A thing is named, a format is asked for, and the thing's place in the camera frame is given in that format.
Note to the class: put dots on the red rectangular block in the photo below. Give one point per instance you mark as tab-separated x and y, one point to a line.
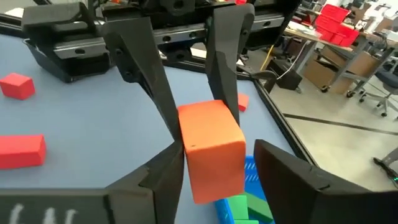
21	151
244	102

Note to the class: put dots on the black box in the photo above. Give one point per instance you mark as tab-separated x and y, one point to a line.
286	76

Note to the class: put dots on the red plastic bin stack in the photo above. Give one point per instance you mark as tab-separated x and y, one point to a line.
337	25

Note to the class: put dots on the black corner bracket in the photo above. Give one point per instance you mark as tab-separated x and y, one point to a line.
264	76

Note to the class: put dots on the black floor device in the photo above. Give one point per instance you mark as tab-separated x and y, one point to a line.
388	168

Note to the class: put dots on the green foam blocks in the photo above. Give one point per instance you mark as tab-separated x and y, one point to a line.
259	210

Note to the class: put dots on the orange half-round block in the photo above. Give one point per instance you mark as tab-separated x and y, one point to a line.
211	155

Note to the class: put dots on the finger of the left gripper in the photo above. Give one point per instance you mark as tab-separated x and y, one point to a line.
140	53
228	46

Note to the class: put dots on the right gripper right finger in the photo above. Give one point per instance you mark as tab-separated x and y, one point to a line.
311	202

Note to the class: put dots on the red cube block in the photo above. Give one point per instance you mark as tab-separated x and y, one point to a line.
17	86

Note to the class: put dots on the green cube block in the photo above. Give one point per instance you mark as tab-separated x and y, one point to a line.
237	207

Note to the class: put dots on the green half-round block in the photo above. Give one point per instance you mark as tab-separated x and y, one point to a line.
245	221

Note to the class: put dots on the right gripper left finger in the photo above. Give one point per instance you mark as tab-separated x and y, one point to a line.
124	202

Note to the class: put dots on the cardboard box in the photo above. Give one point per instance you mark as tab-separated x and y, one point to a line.
320	76
363	63

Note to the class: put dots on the blue plastic basket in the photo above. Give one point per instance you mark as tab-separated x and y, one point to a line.
253	177

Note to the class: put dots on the grey wheeled workbench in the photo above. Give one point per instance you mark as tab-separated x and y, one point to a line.
354	51

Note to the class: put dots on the office chair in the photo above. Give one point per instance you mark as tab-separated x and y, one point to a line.
387	82

